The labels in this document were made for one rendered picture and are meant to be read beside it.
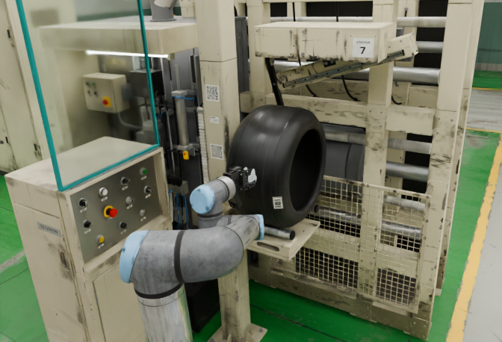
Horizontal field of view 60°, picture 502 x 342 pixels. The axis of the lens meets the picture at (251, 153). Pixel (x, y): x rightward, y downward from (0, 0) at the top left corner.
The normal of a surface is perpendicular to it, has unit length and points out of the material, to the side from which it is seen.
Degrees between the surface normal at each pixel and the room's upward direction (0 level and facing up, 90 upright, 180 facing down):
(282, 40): 90
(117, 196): 90
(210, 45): 90
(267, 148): 53
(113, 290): 90
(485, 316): 0
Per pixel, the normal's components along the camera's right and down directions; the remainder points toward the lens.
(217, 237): 0.49, -0.69
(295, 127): 0.40, -0.44
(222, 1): 0.86, 0.15
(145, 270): -0.11, 0.27
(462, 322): -0.04, -0.93
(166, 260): -0.13, -0.07
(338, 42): -0.51, 0.33
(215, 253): 0.52, -0.25
